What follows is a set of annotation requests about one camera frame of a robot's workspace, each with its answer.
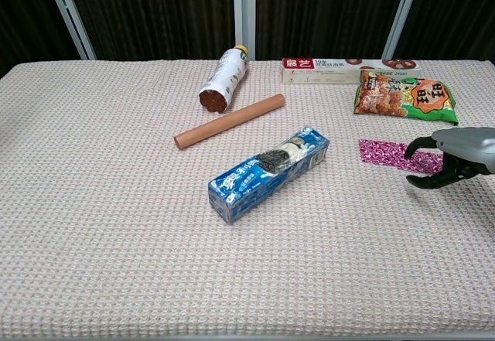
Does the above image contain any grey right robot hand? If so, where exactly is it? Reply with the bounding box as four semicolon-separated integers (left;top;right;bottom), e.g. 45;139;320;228
404;126;495;191

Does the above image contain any orange green snack bag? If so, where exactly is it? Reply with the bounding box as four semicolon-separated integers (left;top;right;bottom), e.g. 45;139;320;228
353;69;460;127

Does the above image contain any white red baking paper box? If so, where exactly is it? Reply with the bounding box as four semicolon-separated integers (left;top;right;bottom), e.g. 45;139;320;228
281;57;422;85

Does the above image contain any blue Oreo cookie box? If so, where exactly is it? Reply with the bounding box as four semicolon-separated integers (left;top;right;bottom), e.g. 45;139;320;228
207;125;331;225

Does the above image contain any wooden rolling pin rod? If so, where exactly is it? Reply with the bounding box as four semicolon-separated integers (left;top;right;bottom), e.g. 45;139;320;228
173;93;286;151

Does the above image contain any white labelled drink bottle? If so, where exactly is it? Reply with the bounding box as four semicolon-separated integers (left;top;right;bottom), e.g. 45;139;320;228
198;44;249;114

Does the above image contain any pink woven tablecloth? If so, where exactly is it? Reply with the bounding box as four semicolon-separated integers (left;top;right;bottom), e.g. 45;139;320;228
0;59;495;338

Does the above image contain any grey metal partition post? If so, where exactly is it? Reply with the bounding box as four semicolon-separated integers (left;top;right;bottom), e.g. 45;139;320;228
232;0;257;62
41;0;97;61
381;0;425;61

